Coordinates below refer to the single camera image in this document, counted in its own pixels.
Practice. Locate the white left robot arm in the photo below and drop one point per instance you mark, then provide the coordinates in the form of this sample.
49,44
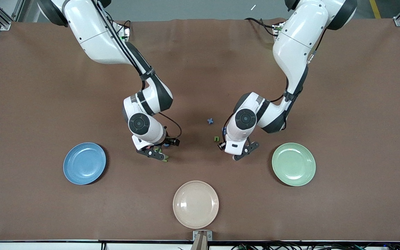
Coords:
297,45

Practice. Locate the beige plastic plate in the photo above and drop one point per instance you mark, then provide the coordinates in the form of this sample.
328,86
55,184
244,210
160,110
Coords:
196,205

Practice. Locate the grey metal mount bracket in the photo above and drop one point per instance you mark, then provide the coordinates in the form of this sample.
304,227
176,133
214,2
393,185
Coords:
210,236

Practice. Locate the green plastic plate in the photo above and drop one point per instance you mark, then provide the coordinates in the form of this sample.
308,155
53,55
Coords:
293,166

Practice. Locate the brown table cover mat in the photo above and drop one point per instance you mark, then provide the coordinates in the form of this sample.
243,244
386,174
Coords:
200,69

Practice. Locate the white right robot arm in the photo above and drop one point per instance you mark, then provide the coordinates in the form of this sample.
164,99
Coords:
92,34

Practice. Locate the blue plastic plate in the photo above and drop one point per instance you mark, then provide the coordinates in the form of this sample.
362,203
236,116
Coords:
84,163

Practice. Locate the brown camera post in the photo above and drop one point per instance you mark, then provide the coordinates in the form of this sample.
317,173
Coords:
200,243

